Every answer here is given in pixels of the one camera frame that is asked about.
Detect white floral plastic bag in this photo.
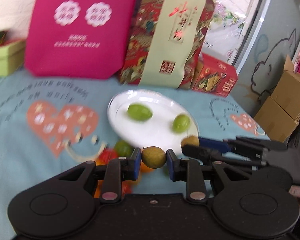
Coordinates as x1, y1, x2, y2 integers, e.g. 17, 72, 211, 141
202, 0, 251, 64

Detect large green oval fruit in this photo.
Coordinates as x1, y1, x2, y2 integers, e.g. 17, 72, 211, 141
127, 103, 153, 121

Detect magenta tote bag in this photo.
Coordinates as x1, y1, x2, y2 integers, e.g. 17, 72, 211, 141
24, 0, 135, 80

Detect brown longan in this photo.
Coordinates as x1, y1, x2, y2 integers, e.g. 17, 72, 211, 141
181, 135, 200, 147
141, 146, 167, 169

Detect white ceramic plate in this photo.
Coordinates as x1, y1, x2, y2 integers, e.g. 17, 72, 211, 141
107, 89, 199, 154

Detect green round fruit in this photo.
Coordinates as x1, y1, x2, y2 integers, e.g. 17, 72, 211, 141
172, 114, 190, 133

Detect red patterned gift bag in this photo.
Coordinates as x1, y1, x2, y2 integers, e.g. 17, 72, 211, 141
119, 0, 215, 89

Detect orange tangerine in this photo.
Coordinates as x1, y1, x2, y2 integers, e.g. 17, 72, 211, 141
140, 162, 154, 173

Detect cardboard boxes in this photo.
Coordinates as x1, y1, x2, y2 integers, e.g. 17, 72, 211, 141
254, 56, 300, 142

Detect red cracker box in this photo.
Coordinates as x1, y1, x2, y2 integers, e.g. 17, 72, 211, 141
191, 53, 238, 97

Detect light blue printed tablecloth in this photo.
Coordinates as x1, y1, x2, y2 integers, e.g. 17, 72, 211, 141
0, 69, 269, 239

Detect light green shoe box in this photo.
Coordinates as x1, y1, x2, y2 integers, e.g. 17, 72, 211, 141
0, 40, 26, 77

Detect red tomato fruit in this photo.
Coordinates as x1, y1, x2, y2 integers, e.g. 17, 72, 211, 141
96, 148, 119, 165

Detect small orange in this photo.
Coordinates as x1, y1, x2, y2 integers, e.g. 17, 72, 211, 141
94, 180, 103, 198

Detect red apple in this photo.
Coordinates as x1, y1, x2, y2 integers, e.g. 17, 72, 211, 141
122, 179, 140, 196

